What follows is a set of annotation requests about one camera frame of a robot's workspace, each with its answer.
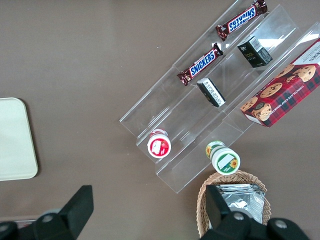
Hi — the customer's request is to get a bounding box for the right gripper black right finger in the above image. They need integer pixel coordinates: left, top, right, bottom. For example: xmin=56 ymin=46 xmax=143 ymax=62
xmin=201 ymin=184 xmax=310 ymax=240

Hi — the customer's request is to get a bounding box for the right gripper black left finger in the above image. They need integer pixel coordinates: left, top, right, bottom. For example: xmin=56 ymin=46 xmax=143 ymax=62
xmin=0 ymin=184 xmax=95 ymax=240

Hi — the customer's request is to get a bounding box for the light tan wicker basket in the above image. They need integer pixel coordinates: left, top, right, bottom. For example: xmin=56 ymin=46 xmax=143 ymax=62
xmin=196 ymin=169 xmax=271 ymax=240

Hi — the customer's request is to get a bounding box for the cream plastic tray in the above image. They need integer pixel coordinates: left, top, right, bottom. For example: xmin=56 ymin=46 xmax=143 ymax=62
xmin=0 ymin=97 xmax=39 ymax=181

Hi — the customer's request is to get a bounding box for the silver foil pouch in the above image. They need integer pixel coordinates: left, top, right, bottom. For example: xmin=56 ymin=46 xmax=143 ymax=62
xmin=216 ymin=183 xmax=265 ymax=226
xmin=251 ymin=184 xmax=267 ymax=202

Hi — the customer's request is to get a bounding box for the green lid yoghurt cup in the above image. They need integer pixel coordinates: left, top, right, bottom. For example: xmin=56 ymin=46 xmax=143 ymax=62
xmin=205 ymin=140 xmax=241 ymax=175

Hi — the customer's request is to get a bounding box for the red lid yoghurt cup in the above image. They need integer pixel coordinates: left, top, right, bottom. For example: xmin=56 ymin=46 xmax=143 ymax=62
xmin=146 ymin=128 xmax=172 ymax=159

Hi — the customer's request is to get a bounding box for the small black box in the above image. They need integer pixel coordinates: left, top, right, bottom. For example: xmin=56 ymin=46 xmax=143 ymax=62
xmin=196 ymin=77 xmax=227 ymax=108
xmin=236 ymin=35 xmax=274 ymax=69

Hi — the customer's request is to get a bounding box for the clear acrylic stepped shelf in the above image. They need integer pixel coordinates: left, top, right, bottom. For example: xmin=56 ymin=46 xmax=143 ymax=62
xmin=172 ymin=0 xmax=320 ymax=133
xmin=119 ymin=63 xmax=245 ymax=195

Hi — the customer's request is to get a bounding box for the red tartan cookie box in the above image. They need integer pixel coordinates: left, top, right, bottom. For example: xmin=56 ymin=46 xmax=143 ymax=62
xmin=239 ymin=37 xmax=320 ymax=128

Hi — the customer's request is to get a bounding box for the Snickers chocolate bar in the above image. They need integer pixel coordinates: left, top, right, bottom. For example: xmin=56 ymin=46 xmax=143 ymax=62
xmin=215 ymin=0 xmax=268 ymax=42
xmin=177 ymin=42 xmax=224 ymax=87

